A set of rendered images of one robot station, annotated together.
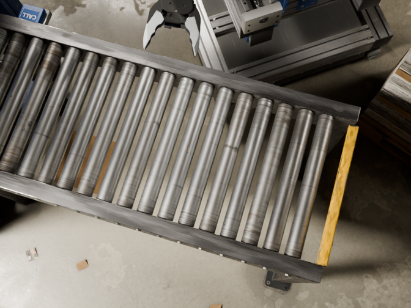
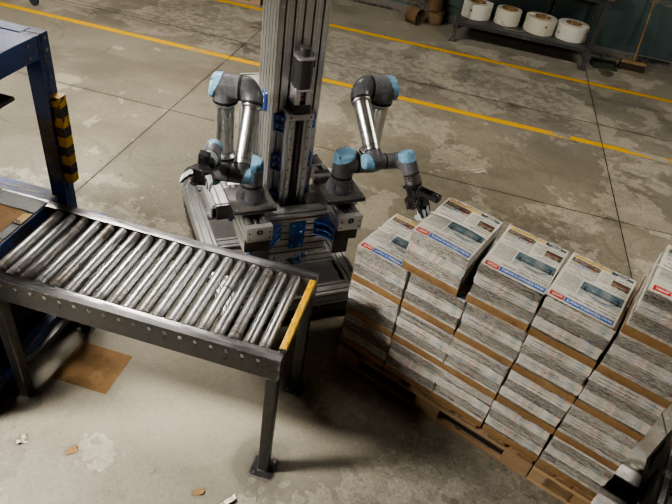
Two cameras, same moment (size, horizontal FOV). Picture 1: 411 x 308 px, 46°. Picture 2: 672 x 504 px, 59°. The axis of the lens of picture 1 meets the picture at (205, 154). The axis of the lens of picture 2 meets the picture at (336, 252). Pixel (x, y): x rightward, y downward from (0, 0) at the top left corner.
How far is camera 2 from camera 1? 153 cm
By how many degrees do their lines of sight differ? 37
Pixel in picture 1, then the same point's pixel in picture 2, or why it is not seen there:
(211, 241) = (203, 334)
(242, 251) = (226, 341)
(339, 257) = (320, 453)
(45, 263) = (34, 447)
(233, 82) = (233, 254)
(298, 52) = not seen: hidden behind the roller
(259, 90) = (250, 259)
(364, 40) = (343, 288)
